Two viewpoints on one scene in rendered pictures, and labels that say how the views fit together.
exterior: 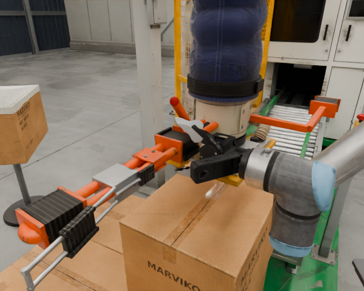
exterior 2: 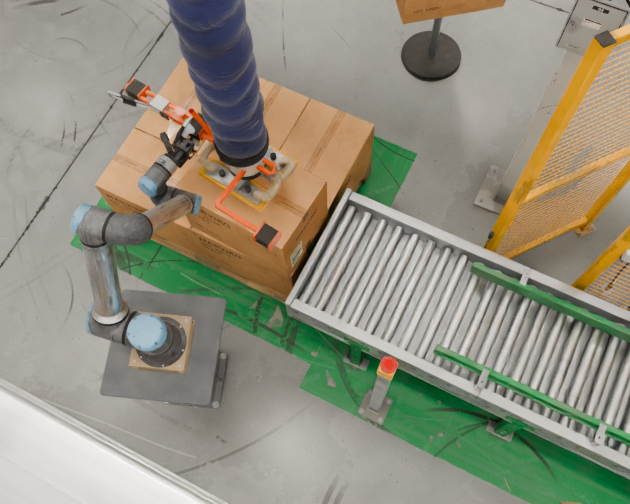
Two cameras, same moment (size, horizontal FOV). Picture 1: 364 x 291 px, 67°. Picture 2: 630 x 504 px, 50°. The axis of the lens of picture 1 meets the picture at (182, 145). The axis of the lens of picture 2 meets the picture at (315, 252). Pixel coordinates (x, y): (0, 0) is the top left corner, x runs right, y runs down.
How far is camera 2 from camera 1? 2.98 m
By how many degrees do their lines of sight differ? 68
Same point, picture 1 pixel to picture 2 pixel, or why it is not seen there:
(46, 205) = (135, 85)
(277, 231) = not seen: hidden behind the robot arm
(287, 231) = not seen: hidden behind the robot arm
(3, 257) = (356, 66)
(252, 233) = (205, 203)
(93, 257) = (274, 133)
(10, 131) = not seen: outside the picture
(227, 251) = (191, 187)
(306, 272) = (346, 374)
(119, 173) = (159, 104)
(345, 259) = (368, 432)
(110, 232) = (302, 139)
